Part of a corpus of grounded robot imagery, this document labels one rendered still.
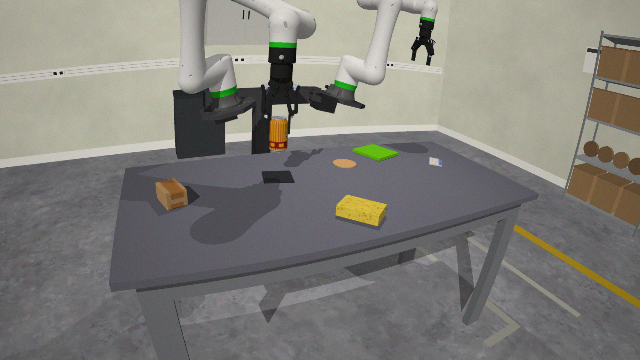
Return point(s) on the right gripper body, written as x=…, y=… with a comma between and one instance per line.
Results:
x=281, y=74

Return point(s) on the yellow and red drink can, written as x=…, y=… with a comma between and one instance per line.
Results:
x=278, y=134

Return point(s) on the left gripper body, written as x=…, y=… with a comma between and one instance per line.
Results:
x=425, y=35

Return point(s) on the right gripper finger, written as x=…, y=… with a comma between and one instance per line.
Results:
x=267, y=114
x=287, y=98

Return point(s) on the yellow sponge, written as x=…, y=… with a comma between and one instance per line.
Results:
x=361, y=210

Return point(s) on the brown cardboard box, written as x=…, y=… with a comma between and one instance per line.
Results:
x=172, y=194

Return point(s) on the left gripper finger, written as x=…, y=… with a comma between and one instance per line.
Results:
x=415, y=47
x=430, y=51

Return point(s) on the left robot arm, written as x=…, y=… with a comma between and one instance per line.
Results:
x=372, y=70

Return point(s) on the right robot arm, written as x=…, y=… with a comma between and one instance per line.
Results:
x=286, y=25

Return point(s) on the ibuprofen blister pack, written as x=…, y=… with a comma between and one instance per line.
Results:
x=435, y=162

